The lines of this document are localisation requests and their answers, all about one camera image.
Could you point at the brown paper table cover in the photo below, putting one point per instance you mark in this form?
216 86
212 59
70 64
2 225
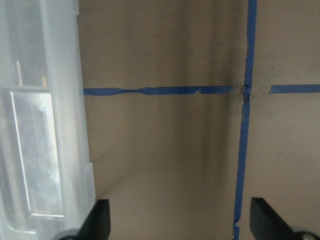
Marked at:
165 152

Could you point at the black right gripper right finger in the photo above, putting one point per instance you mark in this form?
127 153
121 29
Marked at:
266 224

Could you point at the clear plastic storage box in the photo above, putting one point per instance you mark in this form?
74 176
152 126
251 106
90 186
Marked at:
46 178

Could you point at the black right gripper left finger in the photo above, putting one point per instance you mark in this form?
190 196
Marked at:
97 225

